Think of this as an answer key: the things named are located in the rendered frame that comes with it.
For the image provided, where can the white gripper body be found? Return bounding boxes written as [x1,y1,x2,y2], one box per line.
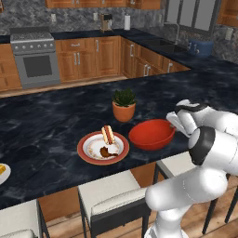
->
[165,111,192,139]

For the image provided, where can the red bowl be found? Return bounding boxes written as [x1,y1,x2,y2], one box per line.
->
[127,118,177,152]

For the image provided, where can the brown cooked food piece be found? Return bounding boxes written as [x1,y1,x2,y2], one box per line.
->
[99,146,120,159]

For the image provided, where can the red-rimmed white plate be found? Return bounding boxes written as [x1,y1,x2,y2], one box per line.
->
[76,130,130,166]

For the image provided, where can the white appetizer plate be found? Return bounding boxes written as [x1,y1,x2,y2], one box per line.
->
[0,163,12,186]

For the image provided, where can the white cushioned black stool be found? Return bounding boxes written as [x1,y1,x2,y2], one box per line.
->
[76,169,152,238]
[152,151,238,235]
[0,198,51,238]

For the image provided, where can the potted plant in terracotta pot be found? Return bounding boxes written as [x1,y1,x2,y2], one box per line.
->
[111,87,138,124]

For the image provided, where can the wooden base cupboards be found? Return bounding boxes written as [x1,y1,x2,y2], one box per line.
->
[54,35,122,85]
[0,43,23,93]
[119,35,192,79]

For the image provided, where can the hot dog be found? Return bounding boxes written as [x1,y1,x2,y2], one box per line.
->
[100,125,116,146]

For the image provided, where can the blue toaster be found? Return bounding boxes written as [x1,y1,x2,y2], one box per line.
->
[188,39,215,59]

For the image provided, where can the black sink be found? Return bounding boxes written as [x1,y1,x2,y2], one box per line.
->
[140,36,188,54]

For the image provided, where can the silver tap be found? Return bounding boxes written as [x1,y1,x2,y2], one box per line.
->
[164,21,181,45]

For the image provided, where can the white paper towel roll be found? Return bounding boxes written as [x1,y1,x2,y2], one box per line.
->
[123,13,132,32]

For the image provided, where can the coffee machine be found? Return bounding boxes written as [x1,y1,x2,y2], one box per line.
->
[99,13,114,33]

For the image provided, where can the silver stove with oven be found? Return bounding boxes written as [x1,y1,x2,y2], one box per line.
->
[9,26,61,90]

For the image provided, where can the window with grey frame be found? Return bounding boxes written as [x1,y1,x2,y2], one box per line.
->
[164,0,223,33]

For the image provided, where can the wooden wall cupboard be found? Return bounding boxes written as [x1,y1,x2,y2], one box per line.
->
[216,0,238,28]

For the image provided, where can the wooden wall cupboards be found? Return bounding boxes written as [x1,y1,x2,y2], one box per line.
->
[45,0,163,10]

